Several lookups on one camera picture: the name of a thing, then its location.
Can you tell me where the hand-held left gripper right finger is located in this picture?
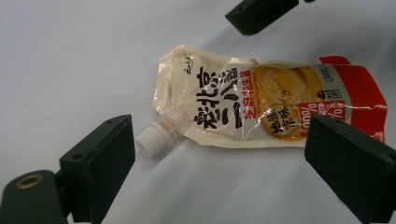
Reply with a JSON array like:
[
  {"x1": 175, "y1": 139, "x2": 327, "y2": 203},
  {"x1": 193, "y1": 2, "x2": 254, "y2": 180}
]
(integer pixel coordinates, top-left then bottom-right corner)
[{"x1": 304, "y1": 114, "x2": 396, "y2": 224}]

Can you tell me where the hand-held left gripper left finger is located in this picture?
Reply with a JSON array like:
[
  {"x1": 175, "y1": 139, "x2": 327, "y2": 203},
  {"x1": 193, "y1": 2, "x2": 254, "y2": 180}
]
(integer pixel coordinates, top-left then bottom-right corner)
[{"x1": 59, "y1": 114, "x2": 136, "y2": 224}]

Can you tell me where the cream sauce pouch with white cap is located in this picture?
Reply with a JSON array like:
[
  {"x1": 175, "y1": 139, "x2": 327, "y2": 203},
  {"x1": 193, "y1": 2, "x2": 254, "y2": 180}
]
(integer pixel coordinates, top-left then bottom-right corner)
[{"x1": 134, "y1": 44, "x2": 389, "y2": 159}]

